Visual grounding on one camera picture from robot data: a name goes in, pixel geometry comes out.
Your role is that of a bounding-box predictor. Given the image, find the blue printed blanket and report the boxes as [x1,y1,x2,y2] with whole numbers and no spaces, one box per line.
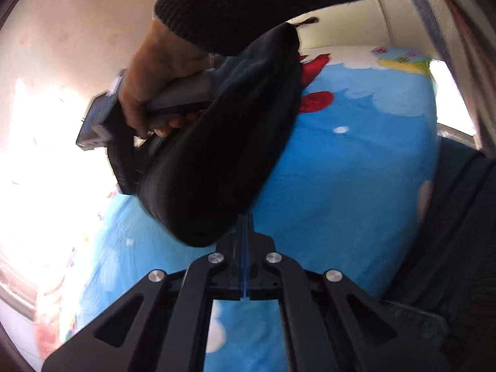
[35,46,440,372]

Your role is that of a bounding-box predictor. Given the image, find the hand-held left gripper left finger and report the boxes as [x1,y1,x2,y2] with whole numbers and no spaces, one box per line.
[41,214,245,372]

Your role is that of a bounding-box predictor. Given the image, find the person's legs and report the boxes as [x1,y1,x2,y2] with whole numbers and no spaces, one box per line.
[380,135,496,372]

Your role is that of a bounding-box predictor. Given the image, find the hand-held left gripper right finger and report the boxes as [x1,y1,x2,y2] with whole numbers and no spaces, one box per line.
[245,214,452,372]

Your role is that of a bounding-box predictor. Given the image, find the pink floral bed sheet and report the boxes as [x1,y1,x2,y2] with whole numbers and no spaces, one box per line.
[33,279,84,353]

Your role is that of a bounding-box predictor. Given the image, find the person's right hand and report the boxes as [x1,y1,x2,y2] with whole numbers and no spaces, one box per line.
[118,19,215,140]

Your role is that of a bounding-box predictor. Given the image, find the black pants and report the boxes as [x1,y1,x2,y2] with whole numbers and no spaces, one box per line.
[137,23,303,249]

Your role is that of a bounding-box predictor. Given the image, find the person's right forearm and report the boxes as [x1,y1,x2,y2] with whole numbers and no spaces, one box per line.
[154,0,466,57]

